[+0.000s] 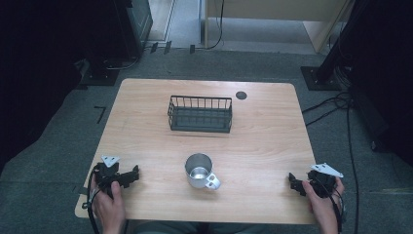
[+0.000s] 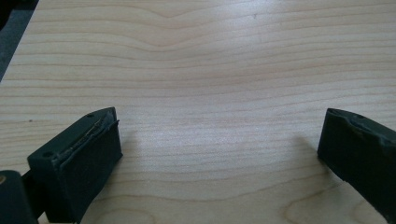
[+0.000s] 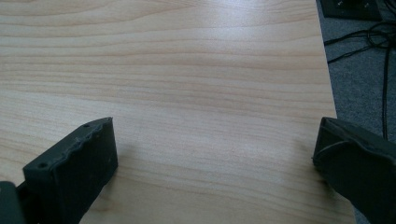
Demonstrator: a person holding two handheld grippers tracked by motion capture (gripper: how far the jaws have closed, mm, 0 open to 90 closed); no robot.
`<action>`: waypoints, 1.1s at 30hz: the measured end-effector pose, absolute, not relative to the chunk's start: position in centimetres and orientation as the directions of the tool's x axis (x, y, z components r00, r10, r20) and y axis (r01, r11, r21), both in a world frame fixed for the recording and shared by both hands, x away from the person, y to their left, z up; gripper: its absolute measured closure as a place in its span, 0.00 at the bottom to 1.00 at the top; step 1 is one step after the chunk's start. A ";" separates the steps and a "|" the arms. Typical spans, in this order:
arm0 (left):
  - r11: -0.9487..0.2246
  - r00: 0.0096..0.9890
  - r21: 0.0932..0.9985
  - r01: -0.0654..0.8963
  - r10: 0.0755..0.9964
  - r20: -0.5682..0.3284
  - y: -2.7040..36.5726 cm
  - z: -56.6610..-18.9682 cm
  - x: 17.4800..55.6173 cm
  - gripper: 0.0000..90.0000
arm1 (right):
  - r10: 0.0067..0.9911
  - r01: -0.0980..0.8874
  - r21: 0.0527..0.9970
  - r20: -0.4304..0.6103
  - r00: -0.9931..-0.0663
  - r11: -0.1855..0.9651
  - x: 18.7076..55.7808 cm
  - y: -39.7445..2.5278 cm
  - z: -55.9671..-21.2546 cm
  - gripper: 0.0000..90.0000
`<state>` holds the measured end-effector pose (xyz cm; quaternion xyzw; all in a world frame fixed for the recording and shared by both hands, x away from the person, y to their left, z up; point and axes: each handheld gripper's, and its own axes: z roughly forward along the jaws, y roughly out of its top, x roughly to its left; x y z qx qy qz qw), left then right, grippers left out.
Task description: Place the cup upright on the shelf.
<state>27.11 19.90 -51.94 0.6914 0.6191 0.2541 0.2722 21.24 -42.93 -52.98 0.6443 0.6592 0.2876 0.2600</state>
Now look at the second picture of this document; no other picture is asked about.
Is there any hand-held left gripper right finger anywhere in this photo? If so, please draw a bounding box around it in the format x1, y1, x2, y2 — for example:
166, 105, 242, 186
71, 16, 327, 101
317, 107, 396, 224

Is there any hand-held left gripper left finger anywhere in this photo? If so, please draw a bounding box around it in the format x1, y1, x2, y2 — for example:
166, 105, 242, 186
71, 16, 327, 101
26, 106, 124, 224

